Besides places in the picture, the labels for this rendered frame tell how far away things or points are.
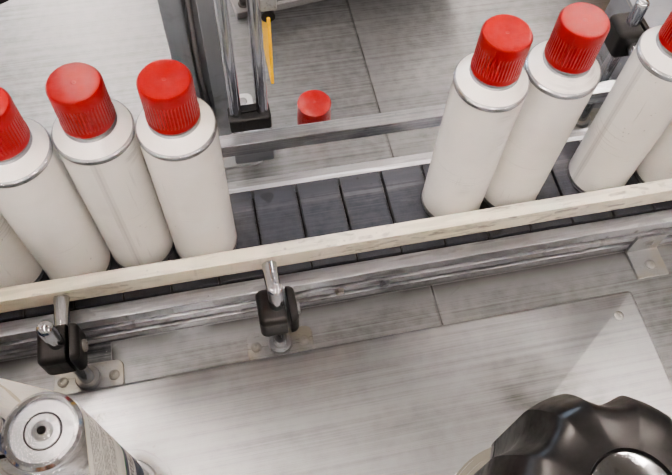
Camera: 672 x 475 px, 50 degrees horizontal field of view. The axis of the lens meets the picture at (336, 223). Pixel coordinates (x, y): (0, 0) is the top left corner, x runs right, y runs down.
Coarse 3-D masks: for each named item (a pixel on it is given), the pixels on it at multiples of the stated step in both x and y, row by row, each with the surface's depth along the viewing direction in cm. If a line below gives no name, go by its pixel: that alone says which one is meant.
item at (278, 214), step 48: (576, 144) 66; (240, 192) 62; (288, 192) 62; (336, 192) 63; (384, 192) 64; (576, 192) 64; (240, 240) 60; (288, 240) 60; (432, 240) 61; (480, 240) 61; (192, 288) 58
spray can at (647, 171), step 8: (664, 136) 59; (656, 144) 61; (664, 144) 60; (656, 152) 61; (664, 152) 60; (648, 160) 62; (656, 160) 61; (664, 160) 60; (640, 168) 64; (648, 168) 62; (656, 168) 62; (664, 168) 61; (640, 176) 64; (648, 176) 63; (656, 176) 62; (664, 176) 62
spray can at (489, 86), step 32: (480, 32) 45; (512, 32) 45; (480, 64) 46; (512, 64) 45; (448, 96) 51; (480, 96) 47; (512, 96) 48; (448, 128) 52; (480, 128) 49; (512, 128) 52; (448, 160) 54; (480, 160) 53; (448, 192) 57; (480, 192) 57
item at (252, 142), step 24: (600, 96) 59; (336, 120) 56; (360, 120) 56; (384, 120) 56; (408, 120) 57; (432, 120) 57; (240, 144) 55; (264, 144) 55; (288, 144) 56; (312, 144) 57
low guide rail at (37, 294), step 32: (608, 192) 60; (640, 192) 60; (416, 224) 57; (448, 224) 57; (480, 224) 58; (512, 224) 59; (224, 256) 55; (256, 256) 55; (288, 256) 56; (320, 256) 57; (0, 288) 53; (32, 288) 53; (64, 288) 54; (96, 288) 54; (128, 288) 55
